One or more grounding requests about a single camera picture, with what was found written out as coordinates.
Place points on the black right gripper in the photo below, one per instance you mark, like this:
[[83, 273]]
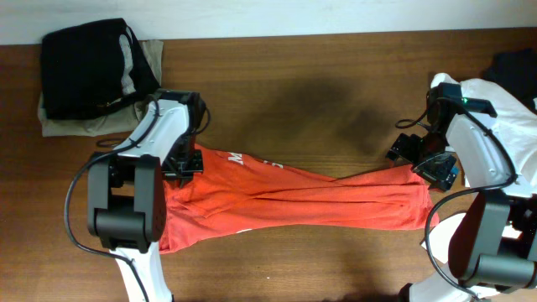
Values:
[[419, 156]]

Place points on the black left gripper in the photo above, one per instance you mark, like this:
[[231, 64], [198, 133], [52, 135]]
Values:
[[183, 164]]

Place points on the orange FRAM t-shirt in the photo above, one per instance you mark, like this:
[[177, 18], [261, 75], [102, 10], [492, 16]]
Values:
[[239, 193]]

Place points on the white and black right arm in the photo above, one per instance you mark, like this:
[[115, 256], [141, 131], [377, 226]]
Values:
[[495, 244]]

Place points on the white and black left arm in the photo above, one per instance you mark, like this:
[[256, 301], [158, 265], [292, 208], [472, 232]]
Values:
[[126, 203]]

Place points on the folded beige garment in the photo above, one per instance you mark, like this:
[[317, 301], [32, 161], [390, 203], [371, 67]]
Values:
[[126, 119]]

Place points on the white t-shirt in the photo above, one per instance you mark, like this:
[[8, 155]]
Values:
[[514, 126]]

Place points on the dark garment at right edge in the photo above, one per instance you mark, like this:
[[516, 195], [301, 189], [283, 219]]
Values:
[[516, 73]]

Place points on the folded black garment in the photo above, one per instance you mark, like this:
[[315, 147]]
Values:
[[93, 70]]

